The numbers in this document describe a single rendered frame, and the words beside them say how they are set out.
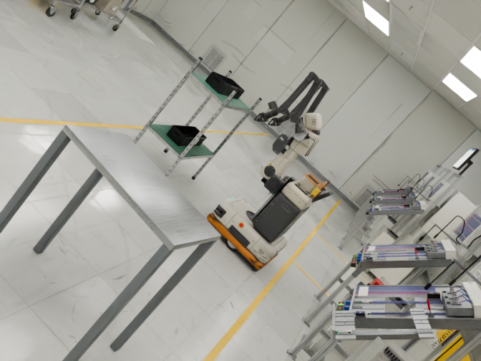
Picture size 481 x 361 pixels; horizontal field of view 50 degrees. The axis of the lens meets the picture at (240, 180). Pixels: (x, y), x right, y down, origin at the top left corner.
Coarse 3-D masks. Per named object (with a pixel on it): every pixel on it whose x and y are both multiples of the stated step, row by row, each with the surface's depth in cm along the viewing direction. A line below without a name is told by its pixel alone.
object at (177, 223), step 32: (64, 128) 216; (96, 160) 210; (128, 160) 232; (128, 192) 205; (160, 192) 229; (0, 224) 228; (64, 224) 270; (160, 224) 203; (192, 224) 224; (160, 256) 199; (192, 256) 239; (128, 288) 204
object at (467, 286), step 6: (462, 282) 326; (468, 282) 325; (474, 282) 324; (462, 288) 326; (468, 288) 313; (474, 288) 312; (468, 294) 301; (474, 294) 300; (480, 294) 299; (474, 300) 289; (480, 300) 288; (474, 306) 281; (480, 306) 280; (474, 312) 283; (480, 312) 280
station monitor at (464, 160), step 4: (472, 148) 746; (476, 148) 717; (468, 152) 752; (472, 152) 718; (476, 152) 712; (464, 156) 754; (468, 156) 720; (472, 156) 713; (460, 160) 750; (464, 160) 722; (468, 160) 715; (456, 164) 758; (460, 164) 723; (464, 164) 717; (468, 164) 740; (456, 168) 729; (460, 168) 718; (464, 168) 744; (460, 172) 746
